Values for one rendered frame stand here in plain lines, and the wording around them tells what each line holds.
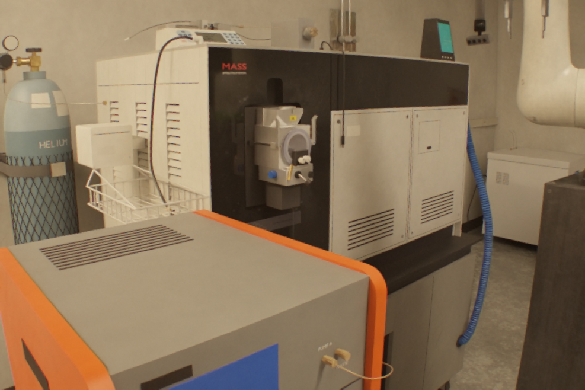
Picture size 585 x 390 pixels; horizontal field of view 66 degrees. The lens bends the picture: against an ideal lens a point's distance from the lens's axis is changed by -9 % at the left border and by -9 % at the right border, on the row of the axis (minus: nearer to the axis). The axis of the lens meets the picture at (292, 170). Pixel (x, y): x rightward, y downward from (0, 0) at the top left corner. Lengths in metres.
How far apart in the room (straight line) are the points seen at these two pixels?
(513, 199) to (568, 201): 3.19
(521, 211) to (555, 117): 3.18
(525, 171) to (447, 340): 2.39
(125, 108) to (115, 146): 0.20
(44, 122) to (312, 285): 1.33
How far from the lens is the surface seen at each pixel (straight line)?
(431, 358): 2.03
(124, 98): 1.51
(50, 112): 1.76
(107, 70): 1.62
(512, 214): 4.35
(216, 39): 1.54
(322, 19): 3.00
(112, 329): 0.49
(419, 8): 3.84
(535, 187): 4.23
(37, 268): 0.67
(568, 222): 1.14
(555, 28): 1.14
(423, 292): 1.81
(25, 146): 1.76
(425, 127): 1.75
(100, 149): 1.32
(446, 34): 1.99
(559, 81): 1.14
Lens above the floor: 1.35
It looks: 10 degrees down
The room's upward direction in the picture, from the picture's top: straight up
